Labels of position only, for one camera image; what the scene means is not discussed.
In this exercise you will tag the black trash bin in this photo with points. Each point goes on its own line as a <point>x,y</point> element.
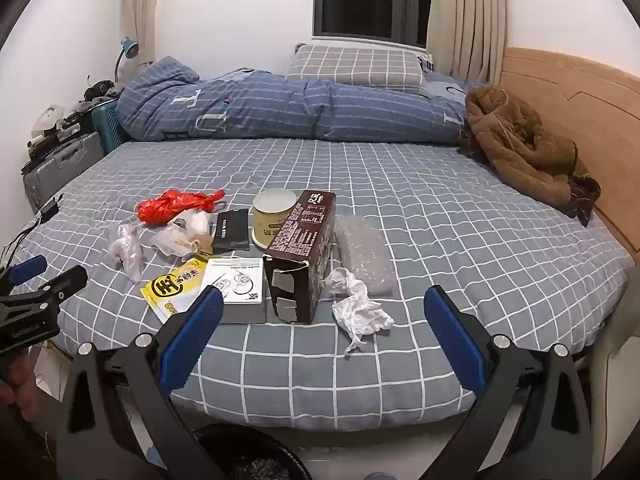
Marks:
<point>280,447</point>

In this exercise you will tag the wooden headboard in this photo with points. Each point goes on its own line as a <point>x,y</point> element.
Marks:
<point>575,100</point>

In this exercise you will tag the red plastic bag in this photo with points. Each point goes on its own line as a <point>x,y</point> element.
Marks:
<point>170,207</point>

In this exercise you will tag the black pouch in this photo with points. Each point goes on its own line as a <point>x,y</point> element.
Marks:
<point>230,230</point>

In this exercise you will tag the striped pillow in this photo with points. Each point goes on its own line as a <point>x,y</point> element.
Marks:
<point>427,62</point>

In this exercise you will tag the brown carton box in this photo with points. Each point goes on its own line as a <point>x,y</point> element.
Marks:
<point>300,255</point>

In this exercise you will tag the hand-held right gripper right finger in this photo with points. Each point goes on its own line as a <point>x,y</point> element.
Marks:
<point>452,330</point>

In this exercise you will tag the grey suitcase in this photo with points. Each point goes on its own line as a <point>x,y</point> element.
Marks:
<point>65,160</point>

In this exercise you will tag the narrow beige curtain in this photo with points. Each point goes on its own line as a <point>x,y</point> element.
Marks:
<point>142,10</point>

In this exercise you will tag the yellow paper cup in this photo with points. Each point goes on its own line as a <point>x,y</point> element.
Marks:
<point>265,225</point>

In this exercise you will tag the clear bubble wrap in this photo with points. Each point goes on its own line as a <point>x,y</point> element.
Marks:
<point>360,252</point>

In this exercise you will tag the clear plastic wrapper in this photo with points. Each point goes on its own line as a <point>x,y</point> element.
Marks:
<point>127,250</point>

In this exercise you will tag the brown fleece jacket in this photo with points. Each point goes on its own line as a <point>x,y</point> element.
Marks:
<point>520,145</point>

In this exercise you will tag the blue desk lamp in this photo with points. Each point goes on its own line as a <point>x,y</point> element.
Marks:
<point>131,47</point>

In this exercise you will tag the person's left hand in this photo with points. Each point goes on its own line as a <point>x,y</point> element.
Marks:
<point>22,385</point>

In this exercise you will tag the white small box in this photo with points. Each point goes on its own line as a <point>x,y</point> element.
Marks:
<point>237,280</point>

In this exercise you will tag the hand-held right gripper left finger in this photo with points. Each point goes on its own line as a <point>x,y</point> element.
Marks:
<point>195,330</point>

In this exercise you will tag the wide beige curtain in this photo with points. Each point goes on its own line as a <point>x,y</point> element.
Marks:
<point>475,20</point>

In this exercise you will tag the teal suitcase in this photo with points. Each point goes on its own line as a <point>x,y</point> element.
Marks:
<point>107,125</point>

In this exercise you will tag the black charger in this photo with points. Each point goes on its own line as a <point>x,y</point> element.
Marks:
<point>49,208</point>

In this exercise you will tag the clear plastic bag brown tag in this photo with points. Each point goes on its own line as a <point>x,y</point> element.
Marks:
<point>182,232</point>

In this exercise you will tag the grey checked bed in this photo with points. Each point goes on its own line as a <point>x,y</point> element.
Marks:
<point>425,210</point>

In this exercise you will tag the grey checked pillow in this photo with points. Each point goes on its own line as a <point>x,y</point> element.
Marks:
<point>350,65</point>

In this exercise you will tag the blue striped duvet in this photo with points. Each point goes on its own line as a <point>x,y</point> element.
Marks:
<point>300,105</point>

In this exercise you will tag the light blue printed pillow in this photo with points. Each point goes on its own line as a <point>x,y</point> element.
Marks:
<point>450,87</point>

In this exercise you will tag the yellow snack packet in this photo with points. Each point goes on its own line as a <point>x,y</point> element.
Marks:
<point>167,287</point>

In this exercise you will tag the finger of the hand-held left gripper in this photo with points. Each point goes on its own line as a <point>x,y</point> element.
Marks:
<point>65,282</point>
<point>27,267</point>

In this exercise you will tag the white plastic appliance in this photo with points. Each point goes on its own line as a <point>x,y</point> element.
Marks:
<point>47,117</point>

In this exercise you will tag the white tissue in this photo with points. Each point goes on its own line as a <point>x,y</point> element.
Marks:
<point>357,310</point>

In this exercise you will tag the dark window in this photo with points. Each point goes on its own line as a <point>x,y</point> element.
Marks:
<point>370,0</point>

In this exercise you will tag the stack of dark boxes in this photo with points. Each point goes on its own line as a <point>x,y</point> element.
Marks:
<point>75,122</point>

